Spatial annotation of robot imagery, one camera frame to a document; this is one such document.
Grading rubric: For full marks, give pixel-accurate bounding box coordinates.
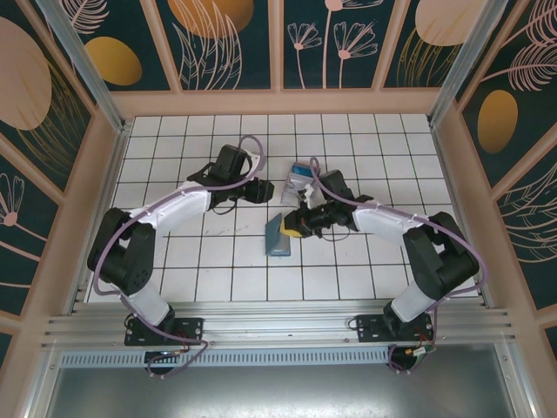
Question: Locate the teal card holder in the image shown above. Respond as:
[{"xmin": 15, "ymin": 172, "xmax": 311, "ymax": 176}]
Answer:
[{"xmin": 264, "ymin": 212, "xmax": 293, "ymax": 259}]

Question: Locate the blue credit card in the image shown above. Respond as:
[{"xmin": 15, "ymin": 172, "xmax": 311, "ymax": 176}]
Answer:
[{"xmin": 290, "ymin": 161, "xmax": 315, "ymax": 180}]

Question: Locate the clear acrylic card box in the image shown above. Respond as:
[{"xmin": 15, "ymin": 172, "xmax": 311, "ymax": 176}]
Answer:
[{"xmin": 280, "ymin": 161, "xmax": 317, "ymax": 206}]

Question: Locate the grey metal sheet panel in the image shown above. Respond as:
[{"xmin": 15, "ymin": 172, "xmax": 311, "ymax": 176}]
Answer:
[{"xmin": 25, "ymin": 343, "xmax": 536, "ymax": 418}]

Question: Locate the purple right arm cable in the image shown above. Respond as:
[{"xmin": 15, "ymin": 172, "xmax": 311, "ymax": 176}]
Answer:
[{"xmin": 308, "ymin": 156, "xmax": 485, "ymax": 349}]

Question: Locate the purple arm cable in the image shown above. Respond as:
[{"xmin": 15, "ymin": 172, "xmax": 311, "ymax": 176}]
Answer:
[
  {"xmin": 93, "ymin": 134, "xmax": 267, "ymax": 379},
  {"xmin": 308, "ymin": 156, "xmax": 485, "ymax": 349}
]

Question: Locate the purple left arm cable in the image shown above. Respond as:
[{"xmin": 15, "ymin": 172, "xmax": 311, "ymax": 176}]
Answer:
[{"xmin": 93, "ymin": 134, "xmax": 267, "ymax": 379}]

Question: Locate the aluminium table rail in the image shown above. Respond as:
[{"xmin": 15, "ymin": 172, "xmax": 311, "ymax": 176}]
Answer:
[{"xmin": 41, "ymin": 299, "xmax": 519, "ymax": 350}]

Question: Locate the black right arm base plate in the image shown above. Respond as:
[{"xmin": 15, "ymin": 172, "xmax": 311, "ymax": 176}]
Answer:
[{"xmin": 355, "ymin": 312, "xmax": 434, "ymax": 343}]

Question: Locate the slotted grey cable duct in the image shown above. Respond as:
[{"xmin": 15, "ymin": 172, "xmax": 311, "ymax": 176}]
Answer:
[{"xmin": 59, "ymin": 347, "xmax": 393, "ymax": 369}]

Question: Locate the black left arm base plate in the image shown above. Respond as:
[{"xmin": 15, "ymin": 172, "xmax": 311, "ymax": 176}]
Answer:
[{"xmin": 124, "ymin": 316, "xmax": 205, "ymax": 347}]

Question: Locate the coloured wire bundle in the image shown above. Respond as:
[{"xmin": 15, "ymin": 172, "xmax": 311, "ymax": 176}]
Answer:
[{"xmin": 388, "ymin": 340, "xmax": 439, "ymax": 376}]

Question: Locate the aluminium frame post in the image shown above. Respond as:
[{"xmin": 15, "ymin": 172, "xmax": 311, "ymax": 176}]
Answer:
[
  {"xmin": 35, "ymin": 0, "xmax": 131, "ymax": 134},
  {"xmin": 427, "ymin": 0, "xmax": 526, "ymax": 130}
]

